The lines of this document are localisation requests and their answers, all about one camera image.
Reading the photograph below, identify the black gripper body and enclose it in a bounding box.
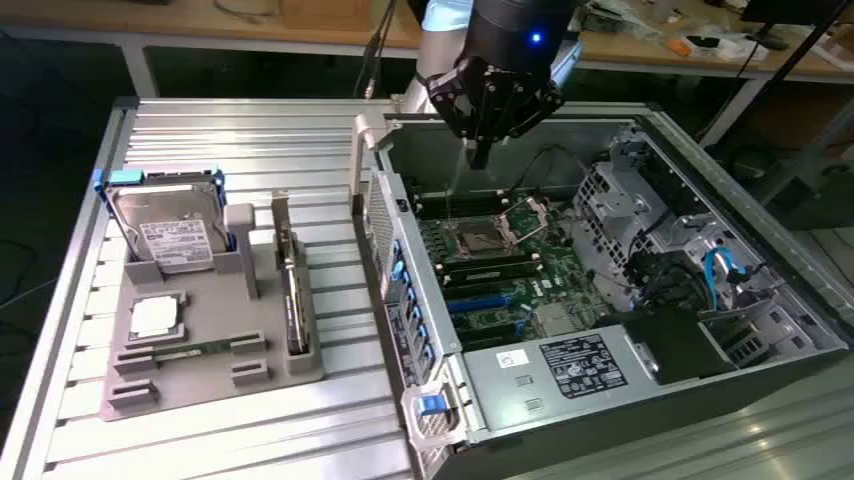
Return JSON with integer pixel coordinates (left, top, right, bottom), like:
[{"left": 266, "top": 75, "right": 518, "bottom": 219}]
[{"left": 459, "top": 0, "right": 581, "bottom": 81}]

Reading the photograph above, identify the graphics card with black fan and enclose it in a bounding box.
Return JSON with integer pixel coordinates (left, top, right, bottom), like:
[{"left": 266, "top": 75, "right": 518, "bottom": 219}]
[{"left": 270, "top": 188, "right": 315, "bottom": 359}]

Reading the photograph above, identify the metal socket cover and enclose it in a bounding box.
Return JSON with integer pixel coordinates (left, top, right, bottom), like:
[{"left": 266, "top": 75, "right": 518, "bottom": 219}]
[{"left": 497, "top": 195, "right": 562, "bottom": 246}]

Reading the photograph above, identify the silver socket locking lever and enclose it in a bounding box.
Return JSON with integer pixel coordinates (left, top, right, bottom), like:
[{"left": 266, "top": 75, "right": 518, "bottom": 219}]
[{"left": 442, "top": 183, "right": 462, "bottom": 224}]

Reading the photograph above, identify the silver metal drive cage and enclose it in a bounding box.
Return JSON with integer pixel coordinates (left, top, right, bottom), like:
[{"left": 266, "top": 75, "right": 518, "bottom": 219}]
[{"left": 573, "top": 159, "right": 675, "bottom": 281}]

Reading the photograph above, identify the CPU socket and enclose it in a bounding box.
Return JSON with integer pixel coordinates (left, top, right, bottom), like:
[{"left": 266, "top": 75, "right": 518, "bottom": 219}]
[{"left": 453, "top": 219, "right": 509, "bottom": 254}]

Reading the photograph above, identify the white packaging with black part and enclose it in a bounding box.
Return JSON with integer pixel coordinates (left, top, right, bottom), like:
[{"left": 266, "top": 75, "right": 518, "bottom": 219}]
[{"left": 686, "top": 33, "right": 762, "bottom": 62}]

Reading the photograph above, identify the black RAM stick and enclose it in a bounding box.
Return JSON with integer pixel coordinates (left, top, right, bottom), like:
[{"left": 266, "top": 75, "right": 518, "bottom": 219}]
[{"left": 443, "top": 262, "right": 535, "bottom": 286}]

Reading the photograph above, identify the green motherboard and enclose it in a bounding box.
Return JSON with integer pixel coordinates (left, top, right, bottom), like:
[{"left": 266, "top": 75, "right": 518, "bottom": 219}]
[{"left": 417, "top": 189, "right": 613, "bottom": 351}]

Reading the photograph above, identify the black computer monitor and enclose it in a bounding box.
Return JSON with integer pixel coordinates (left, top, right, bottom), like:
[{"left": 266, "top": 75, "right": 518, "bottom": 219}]
[{"left": 738, "top": 0, "right": 854, "bottom": 50}]

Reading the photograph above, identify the black slanted pole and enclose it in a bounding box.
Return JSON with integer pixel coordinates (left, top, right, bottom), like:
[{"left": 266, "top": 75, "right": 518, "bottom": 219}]
[{"left": 693, "top": 0, "right": 849, "bottom": 149}]

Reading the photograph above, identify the blue expansion slot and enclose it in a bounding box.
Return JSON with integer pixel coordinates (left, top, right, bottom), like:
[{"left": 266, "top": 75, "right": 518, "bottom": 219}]
[{"left": 446, "top": 293, "right": 515, "bottom": 315}]

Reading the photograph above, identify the silver chipset heatsink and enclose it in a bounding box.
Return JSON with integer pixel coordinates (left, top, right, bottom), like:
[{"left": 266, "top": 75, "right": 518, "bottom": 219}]
[{"left": 537, "top": 305, "right": 589, "bottom": 337}]

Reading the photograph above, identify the wooden workbench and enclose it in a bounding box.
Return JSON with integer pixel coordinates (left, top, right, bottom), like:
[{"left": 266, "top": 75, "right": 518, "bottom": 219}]
[
  {"left": 0, "top": 0, "right": 429, "bottom": 99},
  {"left": 573, "top": 0, "right": 854, "bottom": 146}
]

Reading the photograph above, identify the hard disk with blue carrier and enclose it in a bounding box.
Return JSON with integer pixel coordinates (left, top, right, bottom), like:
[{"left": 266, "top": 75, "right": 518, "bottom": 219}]
[{"left": 91, "top": 162, "right": 232, "bottom": 276}]

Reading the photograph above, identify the black plastic shroud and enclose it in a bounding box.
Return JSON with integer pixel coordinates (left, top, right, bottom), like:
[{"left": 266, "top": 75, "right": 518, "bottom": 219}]
[{"left": 597, "top": 312, "right": 740, "bottom": 386}]

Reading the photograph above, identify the grey power supply unit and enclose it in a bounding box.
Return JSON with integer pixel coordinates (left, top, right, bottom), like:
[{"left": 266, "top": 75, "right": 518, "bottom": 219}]
[{"left": 459, "top": 324, "right": 662, "bottom": 434}]

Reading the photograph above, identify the silver CPU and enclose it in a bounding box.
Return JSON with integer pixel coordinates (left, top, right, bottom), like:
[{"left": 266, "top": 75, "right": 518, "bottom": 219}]
[{"left": 128, "top": 299, "right": 186, "bottom": 337}]

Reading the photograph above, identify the green RAM stick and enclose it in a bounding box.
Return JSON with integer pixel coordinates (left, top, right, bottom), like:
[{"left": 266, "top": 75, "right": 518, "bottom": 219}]
[{"left": 151, "top": 338, "right": 235, "bottom": 359}]

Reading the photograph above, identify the open black PC case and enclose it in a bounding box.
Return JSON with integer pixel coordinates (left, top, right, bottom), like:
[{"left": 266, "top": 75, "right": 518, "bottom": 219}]
[{"left": 349, "top": 102, "right": 854, "bottom": 480}]

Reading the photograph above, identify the grey plastic parts rack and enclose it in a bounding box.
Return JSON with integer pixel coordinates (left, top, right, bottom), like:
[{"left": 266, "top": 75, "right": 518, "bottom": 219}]
[{"left": 98, "top": 202, "right": 327, "bottom": 424}]

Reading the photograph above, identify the black hanging cable silver plug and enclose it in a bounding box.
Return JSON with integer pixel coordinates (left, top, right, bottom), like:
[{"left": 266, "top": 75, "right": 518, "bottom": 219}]
[{"left": 353, "top": 0, "right": 402, "bottom": 101}]

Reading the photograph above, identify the black wire bundle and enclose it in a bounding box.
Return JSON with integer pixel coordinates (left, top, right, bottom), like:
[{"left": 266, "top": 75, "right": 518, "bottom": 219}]
[{"left": 626, "top": 249, "right": 709, "bottom": 314}]

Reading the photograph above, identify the blue disk wire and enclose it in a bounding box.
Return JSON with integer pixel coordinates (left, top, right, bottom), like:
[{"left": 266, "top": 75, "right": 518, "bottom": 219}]
[{"left": 700, "top": 244, "right": 749, "bottom": 314}]

